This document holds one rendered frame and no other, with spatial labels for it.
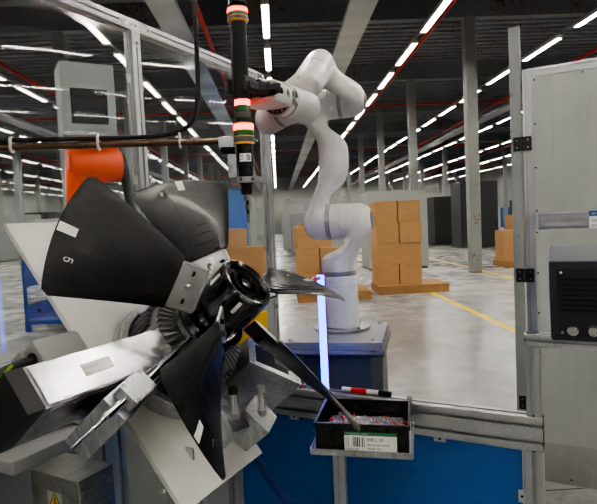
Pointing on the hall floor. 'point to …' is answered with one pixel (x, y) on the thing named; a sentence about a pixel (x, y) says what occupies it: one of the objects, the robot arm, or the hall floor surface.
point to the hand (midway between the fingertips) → (240, 86)
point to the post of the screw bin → (340, 479)
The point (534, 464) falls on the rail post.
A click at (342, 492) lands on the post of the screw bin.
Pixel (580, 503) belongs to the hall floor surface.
